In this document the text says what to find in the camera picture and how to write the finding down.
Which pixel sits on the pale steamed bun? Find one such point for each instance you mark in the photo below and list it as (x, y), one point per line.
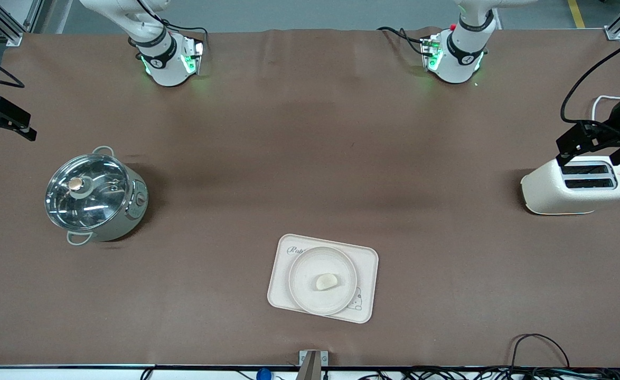
(326, 282)

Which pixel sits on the cream round plate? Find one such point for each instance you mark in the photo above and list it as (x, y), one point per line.
(310, 301)

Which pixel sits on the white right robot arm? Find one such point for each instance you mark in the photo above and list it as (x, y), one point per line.
(165, 63)

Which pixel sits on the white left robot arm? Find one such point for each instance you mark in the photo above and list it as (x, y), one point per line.
(460, 58)

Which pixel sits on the cream two-slot toaster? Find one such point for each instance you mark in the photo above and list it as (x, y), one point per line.
(553, 192)

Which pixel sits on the glass pot lid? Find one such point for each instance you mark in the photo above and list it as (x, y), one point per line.
(96, 206)

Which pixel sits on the steel electric cooking pot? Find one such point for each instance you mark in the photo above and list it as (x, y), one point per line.
(137, 207)

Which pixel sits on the cream tray with rabbit print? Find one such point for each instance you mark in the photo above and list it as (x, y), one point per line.
(365, 264)

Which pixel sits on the brown table cover mat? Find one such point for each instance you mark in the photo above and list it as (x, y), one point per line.
(310, 132)

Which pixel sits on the small blue round object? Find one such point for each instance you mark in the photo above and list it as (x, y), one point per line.
(263, 374)

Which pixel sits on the grey metal camera bracket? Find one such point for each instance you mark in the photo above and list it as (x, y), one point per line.
(312, 364)

